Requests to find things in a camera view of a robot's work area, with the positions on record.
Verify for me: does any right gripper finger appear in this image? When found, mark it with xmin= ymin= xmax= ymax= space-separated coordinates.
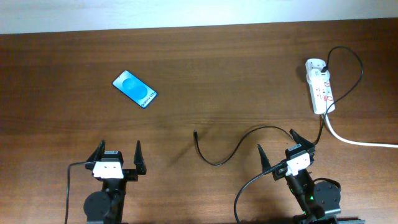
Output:
xmin=257 ymin=144 xmax=273 ymax=173
xmin=289 ymin=129 xmax=315 ymax=149

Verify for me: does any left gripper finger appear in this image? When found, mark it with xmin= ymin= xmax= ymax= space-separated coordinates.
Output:
xmin=86 ymin=140 xmax=106 ymax=162
xmin=134 ymin=141 xmax=147 ymax=174

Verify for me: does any blue Samsung smartphone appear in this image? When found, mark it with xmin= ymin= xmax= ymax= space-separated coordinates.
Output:
xmin=112 ymin=70 xmax=158 ymax=109

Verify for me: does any black USB charging cable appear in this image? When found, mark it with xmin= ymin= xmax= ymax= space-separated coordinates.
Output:
xmin=193 ymin=45 xmax=364 ymax=167

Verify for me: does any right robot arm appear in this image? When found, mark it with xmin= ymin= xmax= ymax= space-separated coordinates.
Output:
xmin=257 ymin=129 xmax=366 ymax=224

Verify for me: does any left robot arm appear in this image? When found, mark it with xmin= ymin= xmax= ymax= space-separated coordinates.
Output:
xmin=83 ymin=141 xmax=147 ymax=224

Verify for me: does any white USB charger adapter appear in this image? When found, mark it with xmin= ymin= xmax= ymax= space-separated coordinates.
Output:
xmin=307 ymin=68 xmax=330 ymax=85

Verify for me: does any white power strip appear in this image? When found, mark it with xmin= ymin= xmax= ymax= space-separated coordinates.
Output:
xmin=305 ymin=58 xmax=335 ymax=114

